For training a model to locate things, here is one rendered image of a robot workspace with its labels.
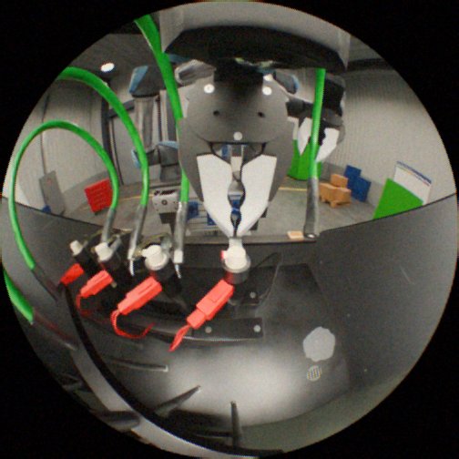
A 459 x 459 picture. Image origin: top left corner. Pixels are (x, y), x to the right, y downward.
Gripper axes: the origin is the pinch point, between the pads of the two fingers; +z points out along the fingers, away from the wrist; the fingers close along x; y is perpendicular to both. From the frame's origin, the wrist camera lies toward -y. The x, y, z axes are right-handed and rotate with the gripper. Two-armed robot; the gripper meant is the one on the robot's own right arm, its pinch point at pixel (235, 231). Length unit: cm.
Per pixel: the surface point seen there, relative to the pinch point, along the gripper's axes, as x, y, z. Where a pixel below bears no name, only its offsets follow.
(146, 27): 8.0, -1.3, -23.1
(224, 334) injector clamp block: 1.5, -6.8, 14.9
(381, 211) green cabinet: -302, 130, 52
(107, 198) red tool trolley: 331, 261, 75
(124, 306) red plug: 11.4, -7.7, 3.7
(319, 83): -12.6, 8.1, -20.6
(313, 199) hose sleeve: -10.8, 3.6, -2.6
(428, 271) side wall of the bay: -31.0, -13.1, -1.0
